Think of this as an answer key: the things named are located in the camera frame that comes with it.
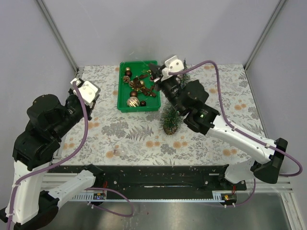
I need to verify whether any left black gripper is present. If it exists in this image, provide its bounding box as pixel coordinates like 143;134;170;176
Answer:
54;86;98;138

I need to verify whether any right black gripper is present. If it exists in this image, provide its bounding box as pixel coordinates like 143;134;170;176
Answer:
148;63;186;115

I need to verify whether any silver striped bauble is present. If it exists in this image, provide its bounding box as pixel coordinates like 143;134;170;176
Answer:
127;96;140;107

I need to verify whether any small green christmas tree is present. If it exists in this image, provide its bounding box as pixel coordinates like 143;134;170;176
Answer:
160;59;190;135

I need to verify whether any grey metallic ornament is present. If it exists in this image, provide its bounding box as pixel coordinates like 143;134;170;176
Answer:
113;149;127;157

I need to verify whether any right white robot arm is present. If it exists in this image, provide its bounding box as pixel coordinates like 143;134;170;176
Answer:
148;64;287;190

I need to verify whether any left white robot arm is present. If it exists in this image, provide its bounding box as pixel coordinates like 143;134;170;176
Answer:
0;90;104;230

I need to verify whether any brown ribbon bow cluster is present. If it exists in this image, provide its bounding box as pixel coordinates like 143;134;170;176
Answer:
129;74;157;97

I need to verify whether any green plastic tray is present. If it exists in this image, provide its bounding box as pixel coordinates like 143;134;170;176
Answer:
117;60;161;113

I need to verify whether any brown faceted bauble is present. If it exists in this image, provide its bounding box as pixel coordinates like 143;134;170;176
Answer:
130;91;138;97

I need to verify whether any dark brown matte bauble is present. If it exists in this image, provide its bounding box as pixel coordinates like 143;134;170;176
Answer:
125;70;132;77

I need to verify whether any floral patterned table mat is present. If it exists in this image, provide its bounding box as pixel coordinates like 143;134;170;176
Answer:
67;64;265;165

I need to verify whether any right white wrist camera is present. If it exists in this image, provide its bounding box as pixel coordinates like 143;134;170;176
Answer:
161;55;184;81

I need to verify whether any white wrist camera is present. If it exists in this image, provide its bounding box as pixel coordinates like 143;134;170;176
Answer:
70;78;101;107
161;55;184;81

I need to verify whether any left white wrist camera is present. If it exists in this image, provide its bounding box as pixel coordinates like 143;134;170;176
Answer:
70;78;101;107

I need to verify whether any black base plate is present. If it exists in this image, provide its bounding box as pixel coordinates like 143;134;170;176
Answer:
47;164;248;201

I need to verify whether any white slotted cable duct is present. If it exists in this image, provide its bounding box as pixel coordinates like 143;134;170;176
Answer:
71;191;224;203

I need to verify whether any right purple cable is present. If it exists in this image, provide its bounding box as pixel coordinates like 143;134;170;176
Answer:
167;60;303;208

